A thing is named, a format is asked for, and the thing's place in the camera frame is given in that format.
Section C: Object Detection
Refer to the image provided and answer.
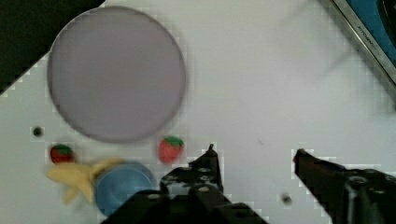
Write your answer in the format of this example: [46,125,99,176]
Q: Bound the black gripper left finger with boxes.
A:
[101,145,268,224]

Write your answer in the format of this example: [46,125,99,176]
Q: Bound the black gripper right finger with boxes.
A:
[293,148,396,224]

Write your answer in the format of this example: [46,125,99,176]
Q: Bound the red strawberry toy near cup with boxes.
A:
[158,136,184,164]

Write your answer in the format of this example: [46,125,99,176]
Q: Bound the blue cup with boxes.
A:
[94,161,156,217]

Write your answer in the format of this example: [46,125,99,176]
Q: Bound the yellow banana toy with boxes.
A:
[46,158,123,204]

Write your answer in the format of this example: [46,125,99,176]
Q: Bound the red strawberry toy near banana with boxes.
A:
[49,144,75,163]

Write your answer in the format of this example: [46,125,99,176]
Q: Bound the round grey plate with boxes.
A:
[47,7,187,143]

